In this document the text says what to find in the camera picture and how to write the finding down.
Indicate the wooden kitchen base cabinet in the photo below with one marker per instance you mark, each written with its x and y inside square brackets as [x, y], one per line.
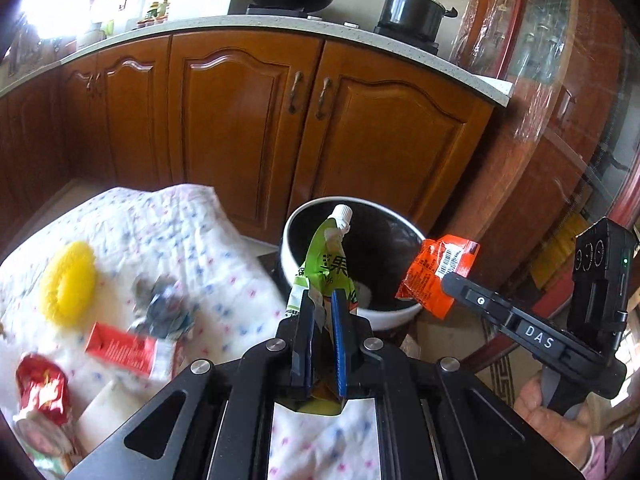
[240, 125]

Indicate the shiny red wrapper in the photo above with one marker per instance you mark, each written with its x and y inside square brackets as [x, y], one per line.
[42, 385]

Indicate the white bin with black bag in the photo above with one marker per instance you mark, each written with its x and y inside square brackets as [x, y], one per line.
[387, 240]

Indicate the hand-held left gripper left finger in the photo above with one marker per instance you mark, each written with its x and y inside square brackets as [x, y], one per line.
[304, 345]

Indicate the red wooden glass door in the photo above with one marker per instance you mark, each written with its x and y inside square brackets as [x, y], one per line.
[545, 85]

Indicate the orange snack wrapper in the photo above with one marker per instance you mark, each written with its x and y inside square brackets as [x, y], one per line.
[430, 270]

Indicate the green spouted drink pouch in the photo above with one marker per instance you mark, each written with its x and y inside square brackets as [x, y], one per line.
[325, 260]

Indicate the yellow foam fruit net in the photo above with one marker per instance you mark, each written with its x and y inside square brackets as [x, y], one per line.
[80, 260]

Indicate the yellow packaging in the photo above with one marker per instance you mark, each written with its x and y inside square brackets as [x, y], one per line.
[557, 250]

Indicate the white printed blanket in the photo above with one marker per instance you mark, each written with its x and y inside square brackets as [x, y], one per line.
[200, 240]

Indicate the red carton box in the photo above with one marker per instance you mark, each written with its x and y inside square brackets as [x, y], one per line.
[122, 347]

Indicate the patterned floor rug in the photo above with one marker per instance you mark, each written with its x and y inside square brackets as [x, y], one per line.
[500, 375]

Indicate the black cooking pot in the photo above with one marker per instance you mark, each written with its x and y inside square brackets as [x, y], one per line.
[410, 10]

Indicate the row of seasoning bottles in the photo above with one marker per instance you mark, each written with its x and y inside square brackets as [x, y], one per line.
[155, 15]

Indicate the black gas stove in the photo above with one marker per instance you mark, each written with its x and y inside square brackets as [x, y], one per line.
[400, 37]

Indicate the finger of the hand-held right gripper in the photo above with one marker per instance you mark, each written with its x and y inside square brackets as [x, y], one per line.
[505, 317]

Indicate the white foam piece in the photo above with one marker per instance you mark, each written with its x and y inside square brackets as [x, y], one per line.
[107, 415]

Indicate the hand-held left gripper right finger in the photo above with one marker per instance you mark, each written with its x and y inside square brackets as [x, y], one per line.
[340, 345]

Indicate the crumpled grey blue wrapper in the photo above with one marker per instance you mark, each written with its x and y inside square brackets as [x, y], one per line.
[162, 307]

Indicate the person's right hand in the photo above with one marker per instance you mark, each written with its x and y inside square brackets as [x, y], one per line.
[547, 425]

